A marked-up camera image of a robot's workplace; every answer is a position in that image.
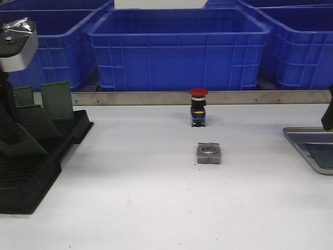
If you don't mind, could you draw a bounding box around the blue crate back right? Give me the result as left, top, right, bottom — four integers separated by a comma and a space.
203, 0, 332, 8

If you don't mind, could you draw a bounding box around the blue crate back left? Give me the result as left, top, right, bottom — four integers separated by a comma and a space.
1, 0, 114, 10

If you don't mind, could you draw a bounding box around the green perforated circuit board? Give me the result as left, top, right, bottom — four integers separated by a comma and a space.
305, 143, 332, 170

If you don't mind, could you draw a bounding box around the silver metal tray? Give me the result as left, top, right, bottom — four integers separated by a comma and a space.
283, 127, 332, 175

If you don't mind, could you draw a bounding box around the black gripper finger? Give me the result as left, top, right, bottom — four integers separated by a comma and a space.
321, 85, 333, 131

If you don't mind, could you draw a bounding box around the blue plastic crate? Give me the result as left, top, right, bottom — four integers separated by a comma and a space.
88, 8, 269, 92
1, 10, 98, 91
256, 7, 332, 90

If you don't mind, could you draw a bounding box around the blue plastic crate right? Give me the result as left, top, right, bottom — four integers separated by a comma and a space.
256, 7, 332, 90

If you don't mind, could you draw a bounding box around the black slotted board rack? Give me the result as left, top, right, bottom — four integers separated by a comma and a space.
1, 110, 94, 215

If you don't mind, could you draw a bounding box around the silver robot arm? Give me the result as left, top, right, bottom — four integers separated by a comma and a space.
1, 17, 39, 145

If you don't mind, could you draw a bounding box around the green board right rack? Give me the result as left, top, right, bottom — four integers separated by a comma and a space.
41, 81, 74, 121

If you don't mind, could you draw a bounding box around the green board rack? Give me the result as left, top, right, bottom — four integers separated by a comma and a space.
1, 123, 47, 157
41, 81, 74, 121
17, 105, 60, 139

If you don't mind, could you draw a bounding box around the green board front rack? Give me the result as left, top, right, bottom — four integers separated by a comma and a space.
1, 123, 47, 157

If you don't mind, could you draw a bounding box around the blue plastic crate left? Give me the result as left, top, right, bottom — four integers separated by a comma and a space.
1, 10, 98, 91

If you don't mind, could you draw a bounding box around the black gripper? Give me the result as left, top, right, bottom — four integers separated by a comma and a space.
1, 71, 22, 145

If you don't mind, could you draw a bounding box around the blue plastic crate centre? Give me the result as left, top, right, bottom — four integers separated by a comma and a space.
88, 8, 269, 92

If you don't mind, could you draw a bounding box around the red emergency stop button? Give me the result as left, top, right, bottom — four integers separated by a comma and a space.
189, 88, 208, 127

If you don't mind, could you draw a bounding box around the grey metal clamp block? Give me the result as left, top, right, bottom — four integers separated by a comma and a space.
196, 142, 222, 164

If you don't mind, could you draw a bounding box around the green board back left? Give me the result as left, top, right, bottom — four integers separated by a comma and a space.
13, 86, 34, 107

